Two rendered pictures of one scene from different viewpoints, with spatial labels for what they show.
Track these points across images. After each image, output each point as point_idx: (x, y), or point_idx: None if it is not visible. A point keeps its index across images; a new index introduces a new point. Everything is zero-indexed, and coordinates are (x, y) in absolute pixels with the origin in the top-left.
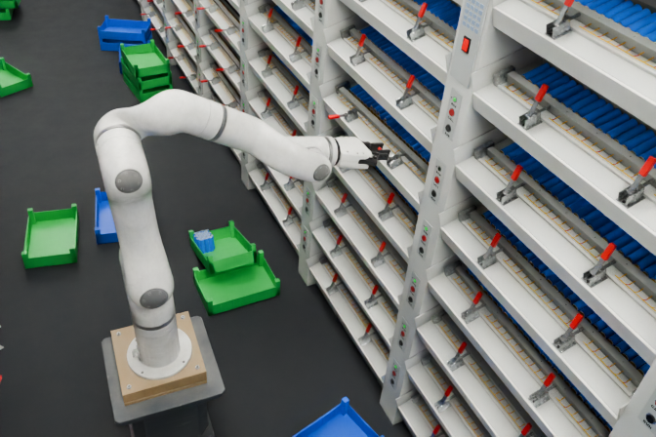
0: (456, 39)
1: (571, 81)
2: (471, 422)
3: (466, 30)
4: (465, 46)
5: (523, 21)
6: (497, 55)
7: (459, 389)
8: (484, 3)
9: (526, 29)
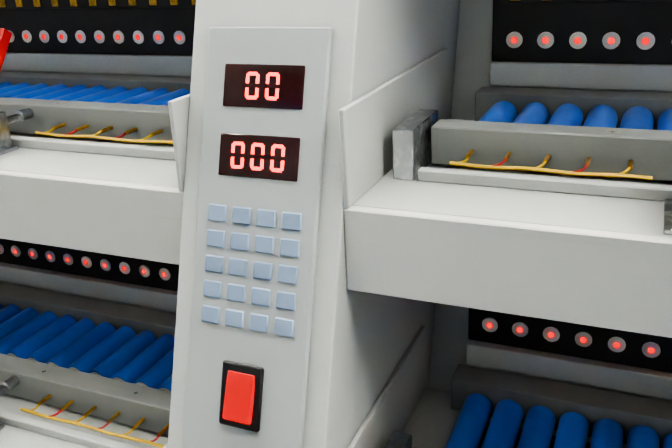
0: (179, 391)
1: (607, 424)
2: None
3: (227, 340)
4: (241, 403)
5: (524, 220)
6: (358, 405)
7: None
8: (303, 205)
9: (564, 241)
